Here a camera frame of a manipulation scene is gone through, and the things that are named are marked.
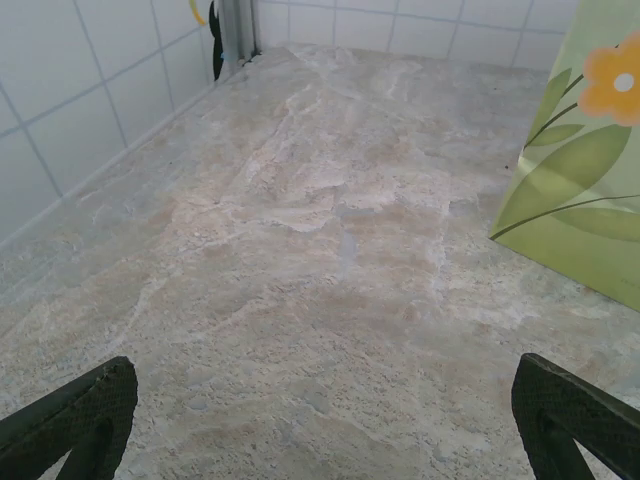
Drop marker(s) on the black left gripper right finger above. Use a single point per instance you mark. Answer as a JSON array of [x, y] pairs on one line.
[[540, 400]]

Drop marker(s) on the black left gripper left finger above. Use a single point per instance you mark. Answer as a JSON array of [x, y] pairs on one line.
[[100, 400]]

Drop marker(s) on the paper bag with flower print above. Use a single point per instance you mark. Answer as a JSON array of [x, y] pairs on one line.
[[575, 175]]

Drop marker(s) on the aluminium corner post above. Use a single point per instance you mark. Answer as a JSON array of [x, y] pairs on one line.
[[240, 25]]

